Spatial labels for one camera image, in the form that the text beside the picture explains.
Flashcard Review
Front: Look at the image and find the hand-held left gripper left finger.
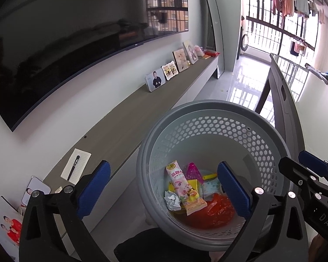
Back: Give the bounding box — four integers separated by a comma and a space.
19, 160, 111, 262

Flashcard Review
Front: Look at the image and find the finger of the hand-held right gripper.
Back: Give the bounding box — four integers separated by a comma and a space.
278, 156, 319, 195
298, 150, 328, 178

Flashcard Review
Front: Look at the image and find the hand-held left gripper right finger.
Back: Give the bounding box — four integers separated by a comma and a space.
217, 161, 309, 262

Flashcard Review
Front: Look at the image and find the white blue wipes packet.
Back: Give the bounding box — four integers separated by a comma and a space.
202, 179, 222, 197

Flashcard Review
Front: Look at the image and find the red plastic bag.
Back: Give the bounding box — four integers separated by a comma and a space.
178, 192, 237, 230

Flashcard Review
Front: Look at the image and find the yellow and white carton box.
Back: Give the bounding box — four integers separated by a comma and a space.
168, 179, 205, 197

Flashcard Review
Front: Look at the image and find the small pink plastic basket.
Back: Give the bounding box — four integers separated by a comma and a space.
184, 162, 201, 181

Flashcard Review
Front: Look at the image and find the pink snack packet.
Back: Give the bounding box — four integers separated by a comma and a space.
165, 162, 208, 215

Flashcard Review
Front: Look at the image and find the white paper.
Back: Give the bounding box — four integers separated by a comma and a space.
164, 190, 182, 211

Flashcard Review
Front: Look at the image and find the grey perforated plastic basket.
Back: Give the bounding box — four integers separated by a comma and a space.
136, 100, 293, 252

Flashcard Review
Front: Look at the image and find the black pen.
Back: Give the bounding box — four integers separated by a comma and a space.
67, 155, 80, 181

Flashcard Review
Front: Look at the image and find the white notepad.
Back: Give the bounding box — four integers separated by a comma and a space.
61, 148, 91, 184

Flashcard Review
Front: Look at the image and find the white rounded photo card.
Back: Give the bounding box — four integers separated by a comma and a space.
22, 176, 51, 206

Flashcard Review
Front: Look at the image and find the checkered blanket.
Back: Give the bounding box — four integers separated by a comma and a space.
305, 63, 328, 84

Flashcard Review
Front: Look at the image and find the family photo print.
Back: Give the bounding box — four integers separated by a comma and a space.
0, 196, 24, 247

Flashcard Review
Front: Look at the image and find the small clothes drying hanger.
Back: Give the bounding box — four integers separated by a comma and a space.
290, 37, 308, 56

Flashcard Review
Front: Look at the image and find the balcony window grille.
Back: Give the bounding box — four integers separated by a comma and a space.
239, 0, 321, 66

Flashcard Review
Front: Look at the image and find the scalloped photo plaque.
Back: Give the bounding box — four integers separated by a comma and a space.
161, 62, 179, 81

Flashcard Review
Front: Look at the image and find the row of hanging clothes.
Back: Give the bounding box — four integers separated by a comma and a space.
272, 0, 326, 24

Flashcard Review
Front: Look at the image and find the portrait photo frame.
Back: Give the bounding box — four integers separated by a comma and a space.
145, 68, 166, 92

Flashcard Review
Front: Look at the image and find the child photo frame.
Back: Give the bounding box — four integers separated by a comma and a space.
173, 48, 189, 73

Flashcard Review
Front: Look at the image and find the baby photo frame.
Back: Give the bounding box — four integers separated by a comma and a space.
183, 41, 199, 64

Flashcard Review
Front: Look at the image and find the black wall television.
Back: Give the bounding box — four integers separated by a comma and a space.
0, 0, 189, 132

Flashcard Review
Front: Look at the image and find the leaning wall mirror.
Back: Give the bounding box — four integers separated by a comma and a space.
201, 0, 225, 79

